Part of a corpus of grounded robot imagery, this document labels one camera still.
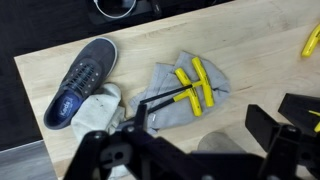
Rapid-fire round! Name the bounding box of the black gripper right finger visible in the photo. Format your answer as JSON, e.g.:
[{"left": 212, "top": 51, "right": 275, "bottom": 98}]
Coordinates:
[{"left": 245, "top": 104, "right": 320, "bottom": 180}]

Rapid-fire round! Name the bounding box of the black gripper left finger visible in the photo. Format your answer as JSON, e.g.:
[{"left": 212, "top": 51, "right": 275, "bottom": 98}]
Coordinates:
[{"left": 63, "top": 103, "right": 201, "bottom": 180}]

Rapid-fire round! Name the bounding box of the black wrench stand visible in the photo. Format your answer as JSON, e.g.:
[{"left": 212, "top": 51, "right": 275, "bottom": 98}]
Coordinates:
[{"left": 278, "top": 93, "right": 320, "bottom": 138}]

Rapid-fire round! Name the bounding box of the white cloth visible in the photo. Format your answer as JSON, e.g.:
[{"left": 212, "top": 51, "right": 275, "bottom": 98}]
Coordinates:
[{"left": 70, "top": 82, "right": 127, "bottom": 144}]

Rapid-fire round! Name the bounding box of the grey sneaker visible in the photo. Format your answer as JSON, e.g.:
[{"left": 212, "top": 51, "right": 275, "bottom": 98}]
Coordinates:
[{"left": 43, "top": 36, "right": 119, "bottom": 131}]

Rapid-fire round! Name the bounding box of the grey cloth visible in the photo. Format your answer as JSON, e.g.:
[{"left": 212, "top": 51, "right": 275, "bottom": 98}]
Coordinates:
[{"left": 129, "top": 50, "right": 232, "bottom": 135}]

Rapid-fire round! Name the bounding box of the long yellow T-handle wrench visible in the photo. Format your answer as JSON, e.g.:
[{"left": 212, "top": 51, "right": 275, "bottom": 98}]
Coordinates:
[{"left": 301, "top": 23, "right": 320, "bottom": 58}]

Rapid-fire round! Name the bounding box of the white cable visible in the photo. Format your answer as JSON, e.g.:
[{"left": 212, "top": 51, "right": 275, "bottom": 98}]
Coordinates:
[{"left": 93, "top": 0, "right": 138, "bottom": 20}]

